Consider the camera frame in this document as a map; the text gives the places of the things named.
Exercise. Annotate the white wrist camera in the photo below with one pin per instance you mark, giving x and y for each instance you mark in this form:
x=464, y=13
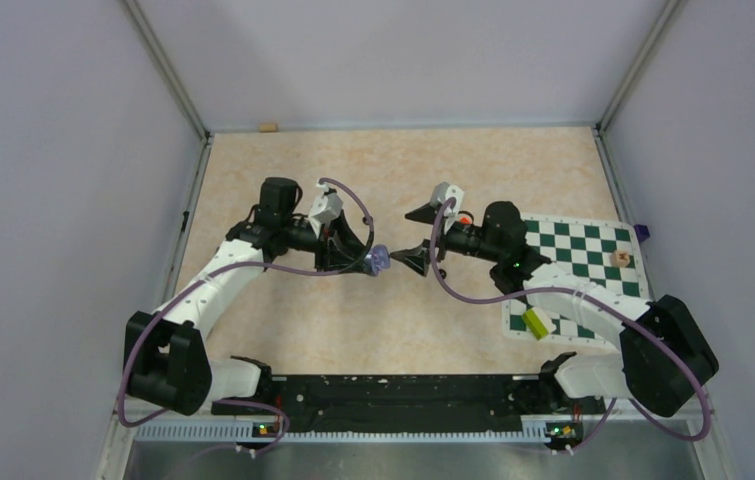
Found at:
x=325, y=208
x=445, y=191

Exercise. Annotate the small wooden block at wall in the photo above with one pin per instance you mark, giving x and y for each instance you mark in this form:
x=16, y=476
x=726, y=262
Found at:
x=268, y=127

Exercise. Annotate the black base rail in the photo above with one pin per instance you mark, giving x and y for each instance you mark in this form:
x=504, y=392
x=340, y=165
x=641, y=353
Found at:
x=412, y=404

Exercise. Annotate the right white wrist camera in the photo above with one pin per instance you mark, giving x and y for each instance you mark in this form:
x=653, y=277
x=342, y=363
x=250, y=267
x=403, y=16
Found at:
x=445, y=191

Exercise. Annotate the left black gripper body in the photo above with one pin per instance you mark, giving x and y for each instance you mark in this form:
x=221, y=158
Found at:
x=323, y=247

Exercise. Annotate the green white chessboard mat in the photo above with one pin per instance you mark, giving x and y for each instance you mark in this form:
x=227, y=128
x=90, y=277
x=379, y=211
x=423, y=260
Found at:
x=585, y=248

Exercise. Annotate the purple grey earbud charging case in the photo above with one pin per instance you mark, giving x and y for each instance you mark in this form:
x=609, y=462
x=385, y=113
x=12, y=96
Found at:
x=377, y=260

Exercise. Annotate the purple object beside table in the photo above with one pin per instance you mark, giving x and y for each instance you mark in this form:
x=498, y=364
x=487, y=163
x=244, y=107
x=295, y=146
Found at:
x=642, y=233

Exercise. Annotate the wooden letter cube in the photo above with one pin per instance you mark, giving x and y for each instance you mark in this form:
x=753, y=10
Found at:
x=620, y=258

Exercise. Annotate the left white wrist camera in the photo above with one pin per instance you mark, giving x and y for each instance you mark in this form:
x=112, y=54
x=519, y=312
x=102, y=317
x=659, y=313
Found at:
x=325, y=208

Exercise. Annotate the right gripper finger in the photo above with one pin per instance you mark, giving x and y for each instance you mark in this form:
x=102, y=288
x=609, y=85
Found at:
x=417, y=258
x=426, y=214

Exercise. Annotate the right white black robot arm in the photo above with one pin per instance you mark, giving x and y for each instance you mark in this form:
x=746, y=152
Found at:
x=662, y=358

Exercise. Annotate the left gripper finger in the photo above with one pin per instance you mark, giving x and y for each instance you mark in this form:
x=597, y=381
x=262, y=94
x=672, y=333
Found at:
x=344, y=265
x=343, y=239

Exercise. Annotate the lime green white brick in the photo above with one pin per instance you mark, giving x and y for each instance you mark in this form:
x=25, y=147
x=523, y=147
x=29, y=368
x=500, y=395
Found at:
x=538, y=323

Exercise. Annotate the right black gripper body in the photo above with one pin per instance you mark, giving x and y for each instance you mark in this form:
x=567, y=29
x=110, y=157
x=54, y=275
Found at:
x=464, y=239

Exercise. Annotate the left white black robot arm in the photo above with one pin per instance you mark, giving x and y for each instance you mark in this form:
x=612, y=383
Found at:
x=165, y=358

